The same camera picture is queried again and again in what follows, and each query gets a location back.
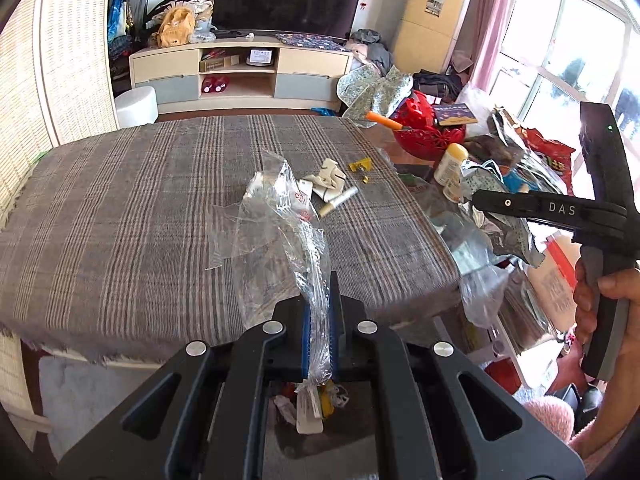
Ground torn white carton piece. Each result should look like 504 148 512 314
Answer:
330 384 349 408

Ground clear plastic bag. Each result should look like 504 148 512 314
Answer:
458 260 510 328
209 148 332 386

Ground white cigarette-like tube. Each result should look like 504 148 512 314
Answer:
318 186 359 218

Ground beige torn cardboard piece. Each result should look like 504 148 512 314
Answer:
298 158 346 203

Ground small yellow wrapper scrap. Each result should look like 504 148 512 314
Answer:
348 157 372 174

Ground red candy tube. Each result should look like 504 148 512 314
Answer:
281 382 296 399

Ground yellow wrapper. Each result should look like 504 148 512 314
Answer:
319 380 335 419

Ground white paper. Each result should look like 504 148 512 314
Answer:
272 394 297 426

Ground white milk carton box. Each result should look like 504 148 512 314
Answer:
296 382 323 436

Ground dark square trash bin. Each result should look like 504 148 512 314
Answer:
262 382 378 479

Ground person's right hand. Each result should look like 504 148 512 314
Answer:
574 259 640 354

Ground red snack bag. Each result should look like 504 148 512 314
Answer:
518 127 575 195

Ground blue snack bag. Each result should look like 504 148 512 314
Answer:
502 169 530 194

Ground clear plastic bag hanging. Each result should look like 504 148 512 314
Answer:
458 260 510 328

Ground white cream bottle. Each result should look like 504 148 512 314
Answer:
442 178 464 204

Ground yellow cap white bottle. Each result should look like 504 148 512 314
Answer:
434 143 469 188

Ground dark book on basket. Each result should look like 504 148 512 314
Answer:
433 103 478 127

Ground grey plaid tablecloth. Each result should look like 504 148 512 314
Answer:
1 115 460 361

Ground red plastic basket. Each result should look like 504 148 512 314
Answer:
392 90 466 162

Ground beige grey TV cabinet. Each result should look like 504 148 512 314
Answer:
129 36 352 114

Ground red shoes on shelf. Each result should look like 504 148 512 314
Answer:
201 75 230 94

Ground pink curtain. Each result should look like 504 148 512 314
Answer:
471 0 513 90

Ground white round stool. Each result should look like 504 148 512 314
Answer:
115 86 158 129

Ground tall cardboard box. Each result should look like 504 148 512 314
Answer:
393 0 471 74

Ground yellow plush toy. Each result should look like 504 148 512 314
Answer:
156 6 195 48

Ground bamboo folding screen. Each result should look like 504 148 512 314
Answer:
1 0 118 445

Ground orange handle stick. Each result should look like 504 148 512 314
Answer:
366 110 404 131

